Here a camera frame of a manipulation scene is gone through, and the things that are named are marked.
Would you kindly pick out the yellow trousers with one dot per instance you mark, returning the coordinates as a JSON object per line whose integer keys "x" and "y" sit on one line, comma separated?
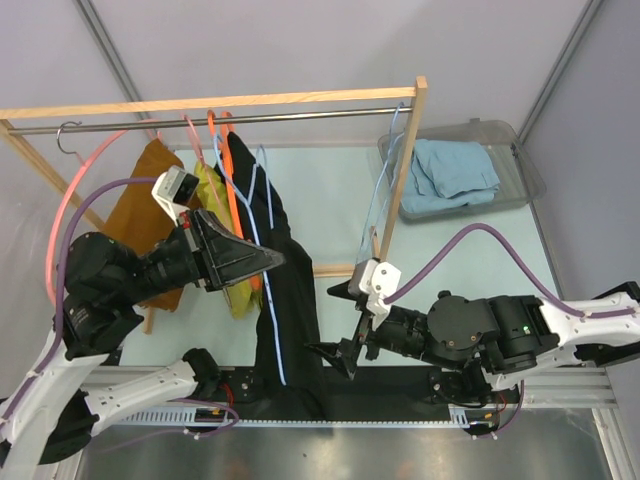
{"x": 242, "y": 297}

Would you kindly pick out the pink plastic hanger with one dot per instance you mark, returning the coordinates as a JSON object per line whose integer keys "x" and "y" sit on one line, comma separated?
{"x": 51, "y": 251}

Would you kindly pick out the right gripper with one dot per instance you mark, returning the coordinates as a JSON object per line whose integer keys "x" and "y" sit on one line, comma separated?
{"x": 343, "y": 354}

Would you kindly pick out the orange plastic hanger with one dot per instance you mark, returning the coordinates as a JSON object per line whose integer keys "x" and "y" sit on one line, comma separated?
{"x": 227, "y": 175}

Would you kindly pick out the black trousers on orange hanger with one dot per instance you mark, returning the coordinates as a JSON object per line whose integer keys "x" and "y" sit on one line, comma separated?
{"x": 243, "y": 161}

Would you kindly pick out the clear plastic bin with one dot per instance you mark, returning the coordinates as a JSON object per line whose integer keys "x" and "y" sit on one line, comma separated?
{"x": 521, "y": 182}

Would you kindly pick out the pink wire hanger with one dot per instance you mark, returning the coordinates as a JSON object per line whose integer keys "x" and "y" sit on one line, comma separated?
{"x": 200, "y": 150}

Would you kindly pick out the white cable duct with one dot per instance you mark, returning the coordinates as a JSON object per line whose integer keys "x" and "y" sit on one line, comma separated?
{"x": 193, "y": 416}

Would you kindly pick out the metal clothes rail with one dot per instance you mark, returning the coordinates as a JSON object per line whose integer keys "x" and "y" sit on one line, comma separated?
{"x": 200, "y": 120}

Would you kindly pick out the light blue trousers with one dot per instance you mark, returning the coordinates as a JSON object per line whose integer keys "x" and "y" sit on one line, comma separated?
{"x": 445, "y": 175}

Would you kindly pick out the brown trousers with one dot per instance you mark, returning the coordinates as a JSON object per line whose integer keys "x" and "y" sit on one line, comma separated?
{"x": 137, "y": 220}

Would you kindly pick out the black trousers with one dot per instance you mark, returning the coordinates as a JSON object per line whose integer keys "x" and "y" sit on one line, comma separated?
{"x": 293, "y": 287}
{"x": 243, "y": 161}

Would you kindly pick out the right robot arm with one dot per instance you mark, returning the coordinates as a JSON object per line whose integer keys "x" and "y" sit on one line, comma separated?
{"x": 489, "y": 345}

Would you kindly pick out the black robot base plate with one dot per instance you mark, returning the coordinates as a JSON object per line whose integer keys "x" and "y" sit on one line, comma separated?
{"x": 376, "y": 394}

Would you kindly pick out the light blue wire hanger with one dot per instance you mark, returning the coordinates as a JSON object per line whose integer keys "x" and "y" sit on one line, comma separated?
{"x": 376, "y": 206}

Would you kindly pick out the wooden clothes rack frame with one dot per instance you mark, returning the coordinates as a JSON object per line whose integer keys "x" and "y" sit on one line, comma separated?
{"x": 15, "y": 137}

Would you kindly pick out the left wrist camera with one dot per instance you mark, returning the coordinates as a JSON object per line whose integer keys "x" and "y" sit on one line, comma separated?
{"x": 174, "y": 190}

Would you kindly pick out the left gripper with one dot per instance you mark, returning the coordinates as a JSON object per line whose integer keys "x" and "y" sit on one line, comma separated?
{"x": 221, "y": 259}

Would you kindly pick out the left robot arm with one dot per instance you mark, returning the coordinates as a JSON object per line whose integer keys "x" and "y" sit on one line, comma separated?
{"x": 51, "y": 416}

